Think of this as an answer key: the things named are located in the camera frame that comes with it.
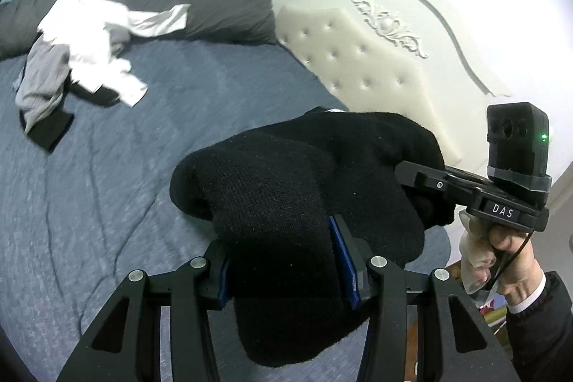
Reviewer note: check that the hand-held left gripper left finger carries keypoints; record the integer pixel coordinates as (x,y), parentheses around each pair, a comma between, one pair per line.
(219,274)

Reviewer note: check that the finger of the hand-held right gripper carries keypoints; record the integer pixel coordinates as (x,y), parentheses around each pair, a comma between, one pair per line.
(429,181)

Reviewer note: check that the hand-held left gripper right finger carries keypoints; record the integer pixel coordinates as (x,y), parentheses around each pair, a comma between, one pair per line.
(344,265)

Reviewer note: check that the black sweater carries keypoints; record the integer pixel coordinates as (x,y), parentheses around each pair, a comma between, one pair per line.
(286,194)

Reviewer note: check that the person's right forearm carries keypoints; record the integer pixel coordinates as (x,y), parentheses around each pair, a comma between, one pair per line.
(546,328)

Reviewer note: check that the person's right hand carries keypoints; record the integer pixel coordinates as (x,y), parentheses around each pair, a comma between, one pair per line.
(515,265)

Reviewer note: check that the blue patterned bed cover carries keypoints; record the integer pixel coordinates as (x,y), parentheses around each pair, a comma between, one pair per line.
(134,167)

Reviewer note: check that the cream tufted headboard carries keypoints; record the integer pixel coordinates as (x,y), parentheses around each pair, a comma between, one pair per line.
(358,55)

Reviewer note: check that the grey garment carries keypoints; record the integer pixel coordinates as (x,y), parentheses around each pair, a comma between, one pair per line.
(44,77)

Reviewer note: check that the dark grey duvet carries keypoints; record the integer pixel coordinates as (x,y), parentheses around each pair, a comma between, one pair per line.
(224,10)

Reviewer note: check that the small blue cloth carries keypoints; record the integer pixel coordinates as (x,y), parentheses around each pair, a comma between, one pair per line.
(19,80)

